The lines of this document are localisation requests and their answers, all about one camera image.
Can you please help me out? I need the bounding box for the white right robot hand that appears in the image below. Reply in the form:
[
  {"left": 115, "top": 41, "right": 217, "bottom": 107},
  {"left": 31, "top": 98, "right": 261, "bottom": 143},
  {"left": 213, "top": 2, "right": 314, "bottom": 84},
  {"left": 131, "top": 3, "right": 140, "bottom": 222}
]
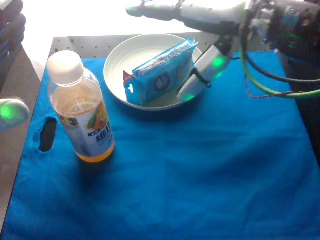
[{"left": 124, "top": 0, "right": 248, "bottom": 103}]

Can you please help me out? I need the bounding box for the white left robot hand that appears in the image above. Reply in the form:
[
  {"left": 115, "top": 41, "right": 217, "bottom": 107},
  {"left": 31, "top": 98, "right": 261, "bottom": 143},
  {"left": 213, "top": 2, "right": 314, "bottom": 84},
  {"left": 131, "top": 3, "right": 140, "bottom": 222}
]
[{"left": 0, "top": 0, "right": 31, "bottom": 133}]

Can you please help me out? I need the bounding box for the orange juice bottle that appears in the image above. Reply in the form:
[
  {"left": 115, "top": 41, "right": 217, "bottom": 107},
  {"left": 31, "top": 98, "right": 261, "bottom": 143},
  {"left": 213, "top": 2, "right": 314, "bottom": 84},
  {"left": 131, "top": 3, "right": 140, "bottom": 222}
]
[{"left": 46, "top": 50, "right": 116, "bottom": 164}]

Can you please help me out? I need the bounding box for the blue plastic object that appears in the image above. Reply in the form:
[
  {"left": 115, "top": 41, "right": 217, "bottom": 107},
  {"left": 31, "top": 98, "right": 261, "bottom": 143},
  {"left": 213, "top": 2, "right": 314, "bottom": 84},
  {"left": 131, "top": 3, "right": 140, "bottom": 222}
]
[{"left": 122, "top": 37, "right": 200, "bottom": 106}]

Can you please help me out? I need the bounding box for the cream round plate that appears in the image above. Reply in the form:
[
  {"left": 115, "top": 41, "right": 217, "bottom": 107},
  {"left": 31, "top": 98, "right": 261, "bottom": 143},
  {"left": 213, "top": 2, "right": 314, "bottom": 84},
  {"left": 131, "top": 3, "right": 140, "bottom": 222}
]
[{"left": 103, "top": 33, "right": 208, "bottom": 112}]

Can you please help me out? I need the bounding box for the blue fabric cloth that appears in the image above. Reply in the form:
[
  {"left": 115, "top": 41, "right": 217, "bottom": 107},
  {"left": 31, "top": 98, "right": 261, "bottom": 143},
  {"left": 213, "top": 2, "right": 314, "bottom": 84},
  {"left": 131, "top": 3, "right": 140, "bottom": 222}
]
[{"left": 0, "top": 51, "right": 320, "bottom": 240}]

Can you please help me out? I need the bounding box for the red twisted wire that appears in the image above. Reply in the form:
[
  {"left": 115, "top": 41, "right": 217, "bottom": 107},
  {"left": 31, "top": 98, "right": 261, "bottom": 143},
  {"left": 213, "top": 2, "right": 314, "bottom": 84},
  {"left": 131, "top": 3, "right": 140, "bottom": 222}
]
[{"left": 244, "top": 74, "right": 305, "bottom": 99}]

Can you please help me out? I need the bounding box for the black cable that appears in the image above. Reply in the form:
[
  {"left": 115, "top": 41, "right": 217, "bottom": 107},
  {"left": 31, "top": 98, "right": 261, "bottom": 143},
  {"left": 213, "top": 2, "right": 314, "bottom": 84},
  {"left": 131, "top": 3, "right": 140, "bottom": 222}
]
[{"left": 246, "top": 52, "right": 320, "bottom": 83}]

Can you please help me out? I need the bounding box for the green cable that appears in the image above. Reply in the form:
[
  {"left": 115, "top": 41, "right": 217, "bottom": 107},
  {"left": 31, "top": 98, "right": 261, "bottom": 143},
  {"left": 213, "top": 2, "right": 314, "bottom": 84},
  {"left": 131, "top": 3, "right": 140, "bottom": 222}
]
[{"left": 239, "top": 37, "right": 320, "bottom": 99}]

